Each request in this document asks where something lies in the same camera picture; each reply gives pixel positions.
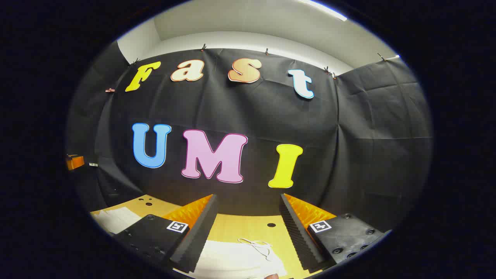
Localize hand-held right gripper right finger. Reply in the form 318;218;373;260
279;193;393;273

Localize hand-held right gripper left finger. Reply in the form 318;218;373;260
112;194;219;274

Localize white jeans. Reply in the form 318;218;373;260
93;207;288;279

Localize black backdrop cloth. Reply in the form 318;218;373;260
66;41;434;233

